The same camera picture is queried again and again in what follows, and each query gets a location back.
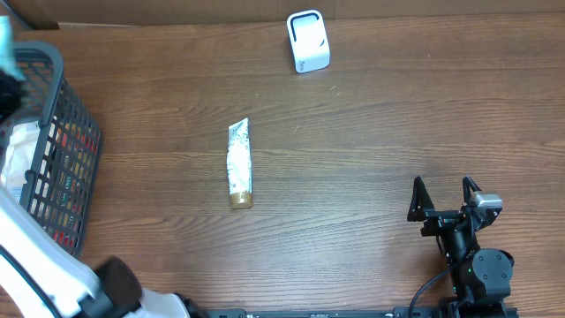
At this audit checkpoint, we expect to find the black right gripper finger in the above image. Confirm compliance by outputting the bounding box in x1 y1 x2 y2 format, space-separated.
407 176 435 222
462 175 481 204

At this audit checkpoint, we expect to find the white Pantene tube gold cap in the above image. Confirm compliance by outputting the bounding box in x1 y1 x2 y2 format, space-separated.
226 117 253 209

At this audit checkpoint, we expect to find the clear beige zip pouch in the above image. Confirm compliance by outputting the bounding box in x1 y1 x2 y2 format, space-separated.
1 121 41 201

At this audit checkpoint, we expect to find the teal wipes packet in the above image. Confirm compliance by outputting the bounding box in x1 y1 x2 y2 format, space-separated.
0 16 25 82

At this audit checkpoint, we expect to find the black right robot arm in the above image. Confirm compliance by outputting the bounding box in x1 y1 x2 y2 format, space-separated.
407 176 517 317

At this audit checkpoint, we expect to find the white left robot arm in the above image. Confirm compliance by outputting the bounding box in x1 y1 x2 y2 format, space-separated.
1 188 204 318

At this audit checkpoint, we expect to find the white barcode scanner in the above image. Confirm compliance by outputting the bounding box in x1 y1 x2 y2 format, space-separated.
286 10 330 73

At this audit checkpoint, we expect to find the red snack package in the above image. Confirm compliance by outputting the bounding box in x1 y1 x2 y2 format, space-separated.
49 132 99 255

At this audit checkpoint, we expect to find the dark grey plastic basket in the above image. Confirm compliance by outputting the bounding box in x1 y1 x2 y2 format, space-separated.
1 42 103 257

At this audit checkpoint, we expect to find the brown cardboard backdrop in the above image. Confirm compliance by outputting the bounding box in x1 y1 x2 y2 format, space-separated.
1 0 564 29

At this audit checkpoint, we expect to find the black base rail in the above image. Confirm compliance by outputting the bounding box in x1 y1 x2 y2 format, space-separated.
193 306 520 318

